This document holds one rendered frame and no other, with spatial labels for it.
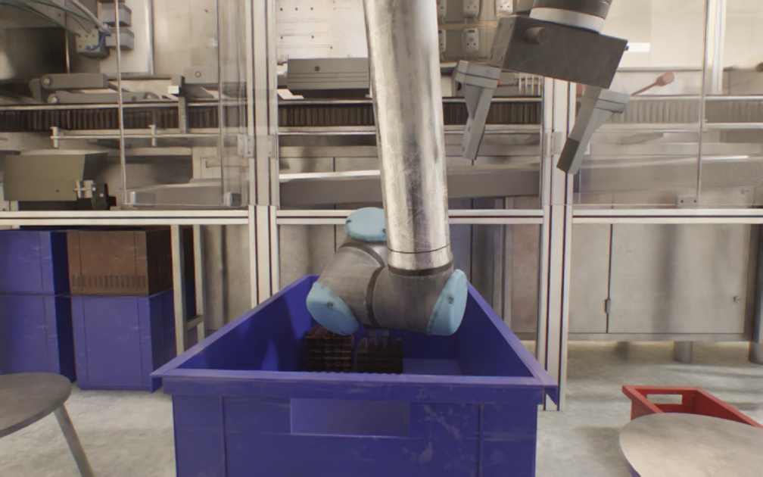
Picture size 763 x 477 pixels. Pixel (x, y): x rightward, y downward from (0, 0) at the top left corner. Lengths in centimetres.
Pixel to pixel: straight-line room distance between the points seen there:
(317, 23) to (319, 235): 91
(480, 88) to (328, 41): 141
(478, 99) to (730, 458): 60
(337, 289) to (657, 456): 50
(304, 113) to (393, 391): 114
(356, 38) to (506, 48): 140
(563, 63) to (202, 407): 52
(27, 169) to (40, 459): 87
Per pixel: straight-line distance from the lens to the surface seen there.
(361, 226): 64
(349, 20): 186
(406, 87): 47
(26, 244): 169
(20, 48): 246
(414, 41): 48
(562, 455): 115
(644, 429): 78
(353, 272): 57
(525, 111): 144
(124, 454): 124
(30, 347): 175
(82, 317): 160
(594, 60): 50
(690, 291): 182
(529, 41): 45
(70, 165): 158
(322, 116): 139
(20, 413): 94
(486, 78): 46
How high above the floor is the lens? 59
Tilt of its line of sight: 4 degrees down
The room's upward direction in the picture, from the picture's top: straight up
